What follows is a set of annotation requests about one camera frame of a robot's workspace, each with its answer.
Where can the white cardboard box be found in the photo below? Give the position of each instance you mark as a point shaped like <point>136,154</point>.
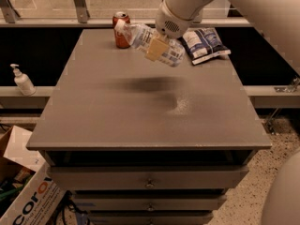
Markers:
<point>28,194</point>

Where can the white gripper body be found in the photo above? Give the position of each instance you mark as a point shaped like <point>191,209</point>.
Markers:
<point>170,22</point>

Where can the metal clamp bracket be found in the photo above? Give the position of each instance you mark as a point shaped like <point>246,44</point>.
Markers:
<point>290,88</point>

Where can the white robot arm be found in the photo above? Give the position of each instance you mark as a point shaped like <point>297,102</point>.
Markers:
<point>279,22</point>

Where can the blue white snack bag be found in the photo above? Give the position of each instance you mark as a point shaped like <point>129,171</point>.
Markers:
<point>202,45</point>

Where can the white pump dispenser bottle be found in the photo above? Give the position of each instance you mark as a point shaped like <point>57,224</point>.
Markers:
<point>23,81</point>

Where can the red soda can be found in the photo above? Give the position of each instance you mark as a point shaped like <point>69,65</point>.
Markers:
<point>120,40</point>

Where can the top drawer knob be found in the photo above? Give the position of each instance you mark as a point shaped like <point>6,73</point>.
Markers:
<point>150,184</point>

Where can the drawer knob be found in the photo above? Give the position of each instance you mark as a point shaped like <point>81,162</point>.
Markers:
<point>150,184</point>
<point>150,208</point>

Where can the clear blue plastic water bottle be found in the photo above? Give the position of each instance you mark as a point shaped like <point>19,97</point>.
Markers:
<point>139,36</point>

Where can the grey drawer cabinet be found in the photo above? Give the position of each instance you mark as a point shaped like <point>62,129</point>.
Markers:
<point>115,120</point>

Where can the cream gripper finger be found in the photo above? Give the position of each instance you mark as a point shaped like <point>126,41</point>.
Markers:
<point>157,47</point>

